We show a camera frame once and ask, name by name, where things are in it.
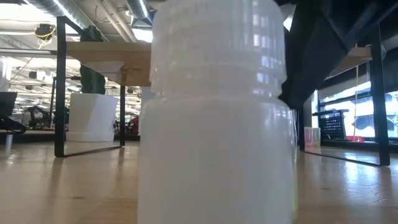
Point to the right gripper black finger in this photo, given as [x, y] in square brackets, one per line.
[297, 98]

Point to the white medicine bottle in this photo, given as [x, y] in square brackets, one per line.
[214, 140]

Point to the black perforated crate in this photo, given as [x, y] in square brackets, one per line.
[334, 126]

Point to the small red object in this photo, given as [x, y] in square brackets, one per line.
[355, 139]

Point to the red chair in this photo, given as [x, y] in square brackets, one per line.
[134, 124]

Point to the green cactus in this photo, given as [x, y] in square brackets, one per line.
[91, 81]

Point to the white faceted plant pot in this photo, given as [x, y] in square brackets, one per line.
[90, 118]

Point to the black office chair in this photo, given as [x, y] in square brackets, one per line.
[38, 118]

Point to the black monitor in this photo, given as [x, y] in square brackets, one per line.
[7, 104]

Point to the grey metal leg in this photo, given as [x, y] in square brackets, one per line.
[8, 143]

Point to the large rectangular metal duct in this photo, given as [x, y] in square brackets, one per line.
[289, 18]

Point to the wooden shelf with black frame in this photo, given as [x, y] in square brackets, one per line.
[109, 51]

